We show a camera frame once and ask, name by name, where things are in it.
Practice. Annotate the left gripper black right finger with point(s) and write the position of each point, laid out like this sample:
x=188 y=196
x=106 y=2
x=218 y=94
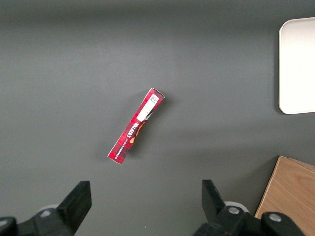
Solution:
x=226 y=221

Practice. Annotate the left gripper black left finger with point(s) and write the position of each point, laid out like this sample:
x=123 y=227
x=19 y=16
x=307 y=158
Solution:
x=61 y=218

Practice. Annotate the beige rectangular tray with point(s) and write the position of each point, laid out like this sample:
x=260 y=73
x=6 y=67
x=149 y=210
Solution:
x=299 y=66

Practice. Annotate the oak wooden drawer cabinet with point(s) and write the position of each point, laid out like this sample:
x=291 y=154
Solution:
x=290 y=186

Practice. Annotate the red tartan cookie box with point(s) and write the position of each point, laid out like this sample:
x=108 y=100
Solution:
x=136 y=127

